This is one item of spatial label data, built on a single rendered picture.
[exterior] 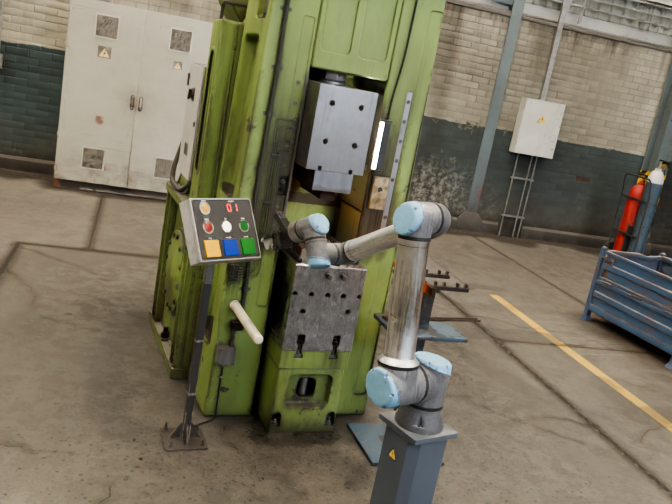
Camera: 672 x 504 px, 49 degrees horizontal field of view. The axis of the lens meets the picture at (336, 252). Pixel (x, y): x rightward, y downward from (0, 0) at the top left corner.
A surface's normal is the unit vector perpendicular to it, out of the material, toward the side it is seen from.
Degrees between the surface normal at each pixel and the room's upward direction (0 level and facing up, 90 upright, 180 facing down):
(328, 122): 90
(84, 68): 90
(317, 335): 90
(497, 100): 90
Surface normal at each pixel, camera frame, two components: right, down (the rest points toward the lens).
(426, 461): 0.55, 0.29
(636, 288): -0.92, -0.10
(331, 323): 0.36, 0.29
